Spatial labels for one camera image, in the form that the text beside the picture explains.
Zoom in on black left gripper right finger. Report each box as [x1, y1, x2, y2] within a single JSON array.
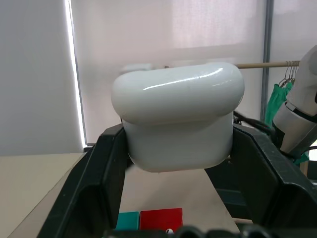
[[204, 123, 317, 238]]

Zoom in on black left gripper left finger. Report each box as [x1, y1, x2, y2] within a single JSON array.
[[37, 123, 130, 238]]

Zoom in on white earbuds charging case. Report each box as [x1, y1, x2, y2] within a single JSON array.
[[110, 61, 246, 173]]

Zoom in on teal block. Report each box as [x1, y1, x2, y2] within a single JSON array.
[[115, 211, 139, 231]]

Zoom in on red block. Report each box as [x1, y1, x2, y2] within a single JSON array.
[[139, 208, 184, 236]]

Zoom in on green hanging garment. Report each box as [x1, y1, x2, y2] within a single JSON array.
[[264, 83, 310, 166]]

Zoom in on metal clothes hangers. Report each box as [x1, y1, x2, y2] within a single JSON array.
[[279, 61, 299, 88]]

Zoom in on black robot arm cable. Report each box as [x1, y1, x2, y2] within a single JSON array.
[[232, 111, 276, 136]]

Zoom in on wooden clothes rail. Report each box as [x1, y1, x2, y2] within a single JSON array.
[[235, 60, 302, 69]]

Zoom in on grey window frame post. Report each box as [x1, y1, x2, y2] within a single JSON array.
[[259, 0, 273, 124]]

